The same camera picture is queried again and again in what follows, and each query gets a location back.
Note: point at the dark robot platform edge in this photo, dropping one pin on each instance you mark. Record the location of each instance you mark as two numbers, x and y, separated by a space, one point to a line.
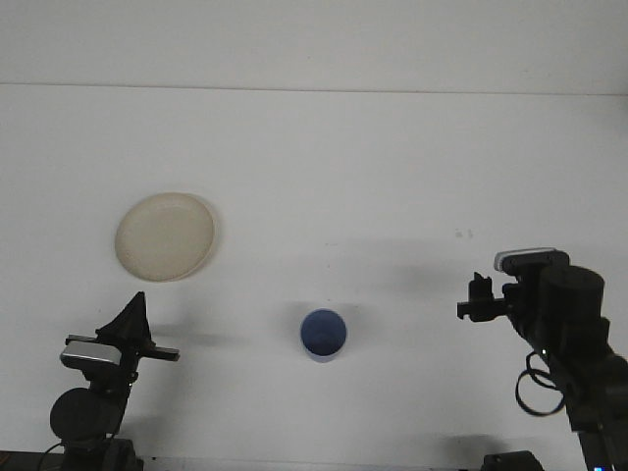
24 461

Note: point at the pale blue cup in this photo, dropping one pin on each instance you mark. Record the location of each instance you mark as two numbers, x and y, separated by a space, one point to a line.
324 331

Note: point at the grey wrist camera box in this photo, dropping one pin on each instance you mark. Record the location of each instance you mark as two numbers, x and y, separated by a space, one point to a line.
500 260
90 353

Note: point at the pale round plate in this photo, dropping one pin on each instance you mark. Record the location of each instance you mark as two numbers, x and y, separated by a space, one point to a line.
167 238

